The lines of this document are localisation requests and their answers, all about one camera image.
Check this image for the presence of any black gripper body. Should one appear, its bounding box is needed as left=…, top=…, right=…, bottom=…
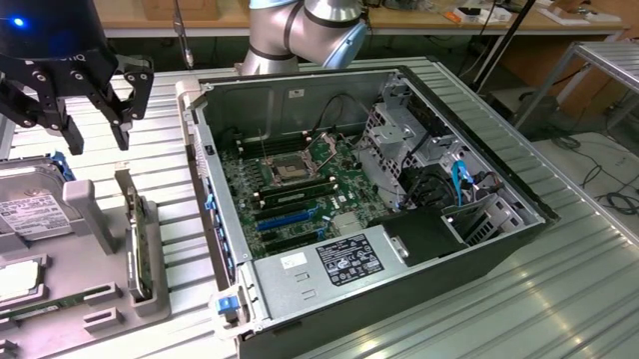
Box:
left=0, top=0, right=120, bottom=99

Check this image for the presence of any green graphics card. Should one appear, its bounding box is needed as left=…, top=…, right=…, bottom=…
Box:
left=113, top=160, right=160, bottom=300

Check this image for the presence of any silver hard disk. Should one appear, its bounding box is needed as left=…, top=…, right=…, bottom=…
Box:
left=0, top=159, right=83, bottom=240

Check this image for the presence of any thin metal locking lever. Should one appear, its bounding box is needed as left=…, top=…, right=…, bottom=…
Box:
left=257, top=128, right=273, bottom=165

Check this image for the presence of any empty black RAM slot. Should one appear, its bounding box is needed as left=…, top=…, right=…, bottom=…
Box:
left=237, top=135, right=306, bottom=147
left=240, top=144, right=306, bottom=155
left=256, top=178, right=333, bottom=194

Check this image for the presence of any CPU socket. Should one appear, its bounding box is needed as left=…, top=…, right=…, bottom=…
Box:
left=266, top=153, right=320, bottom=186

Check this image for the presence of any metal socket cover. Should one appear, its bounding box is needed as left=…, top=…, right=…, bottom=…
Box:
left=301, top=132, right=340, bottom=165

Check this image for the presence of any grey parts rack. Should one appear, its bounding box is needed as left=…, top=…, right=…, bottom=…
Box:
left=0, top=178, right=173, bottom=359

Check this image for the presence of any installed RAM stick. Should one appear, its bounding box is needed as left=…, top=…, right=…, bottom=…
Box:
left=258, top=185, right=336, bottom=209

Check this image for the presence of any long black expansion slot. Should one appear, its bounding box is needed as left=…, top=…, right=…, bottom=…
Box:
left=266, top=232, right=320, bottom=252
left=252, top=201, right=320, bottom=224

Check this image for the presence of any silver CPU chip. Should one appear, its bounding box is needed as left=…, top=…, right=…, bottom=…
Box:
left=0, top=260, right=43, bottom=302

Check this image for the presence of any blue expansion slot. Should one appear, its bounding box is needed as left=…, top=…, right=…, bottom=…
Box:
left=256, top=209, right=320, bottom=232

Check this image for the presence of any green motherboard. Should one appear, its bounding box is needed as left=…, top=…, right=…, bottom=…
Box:
left=218, top=130, right=394, bottom=259

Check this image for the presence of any green loose RAM stick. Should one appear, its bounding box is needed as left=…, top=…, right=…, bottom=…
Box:
left=0, top=291, right=109, bottom=322

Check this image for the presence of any silver disk bay cage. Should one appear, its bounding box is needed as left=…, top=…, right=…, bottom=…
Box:
left=358, top=101, right=438, bottom=188

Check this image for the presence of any small silver heatsink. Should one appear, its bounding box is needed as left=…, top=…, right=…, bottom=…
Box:
left=332, top=213, right=370, bottom=230

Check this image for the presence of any long wooden desk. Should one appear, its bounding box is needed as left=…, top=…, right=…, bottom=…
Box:
left=93, top=0, right=629, bottom=38

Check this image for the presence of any grey power supply unit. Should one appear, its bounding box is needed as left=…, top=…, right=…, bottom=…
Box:
left=252, top=224, right=410, bottom=321

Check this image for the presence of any orange and white box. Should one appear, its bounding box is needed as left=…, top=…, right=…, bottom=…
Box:
left=442, top=6, right=513, bottom=25

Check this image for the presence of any black slanted pole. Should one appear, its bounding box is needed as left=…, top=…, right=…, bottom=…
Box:
left=470, top=0, right=537, bottom=93

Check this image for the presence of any slanted silver disk bay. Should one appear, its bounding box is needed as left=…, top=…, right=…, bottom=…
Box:
left=441, top=192, right=528, bottom=248

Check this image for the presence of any open black PC case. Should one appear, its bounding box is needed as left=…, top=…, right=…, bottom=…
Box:
left=173, top=65, right=558, bottom=359

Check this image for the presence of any white paper stack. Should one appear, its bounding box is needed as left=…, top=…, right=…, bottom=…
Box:
left=536, top=2, right=593, bottom=26

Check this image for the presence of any blue disk bracket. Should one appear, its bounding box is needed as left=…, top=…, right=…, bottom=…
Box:
left=46, top=150, right=77, bottom=184

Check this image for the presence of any thin grey hanging cable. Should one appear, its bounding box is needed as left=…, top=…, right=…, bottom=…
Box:
left=172, top=0, right=196, bottom=70

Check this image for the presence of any black looped wire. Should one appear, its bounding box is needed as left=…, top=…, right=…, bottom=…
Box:
left=312, top=93, right=370, bottom=135

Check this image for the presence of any black wire bundle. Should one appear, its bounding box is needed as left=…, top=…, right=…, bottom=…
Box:
left=397, top=164, right=462, bottom=210

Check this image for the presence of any blue flat wire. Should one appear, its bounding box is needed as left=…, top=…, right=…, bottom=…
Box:
left=450, top=160, right=473, bottom=206

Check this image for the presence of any metal frame table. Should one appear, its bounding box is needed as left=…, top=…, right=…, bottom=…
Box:
left=513, top=40, right=639, bottom=130

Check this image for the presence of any black cable tangle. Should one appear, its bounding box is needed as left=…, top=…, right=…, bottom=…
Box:
left=553, top=134, right=639, bottom=216

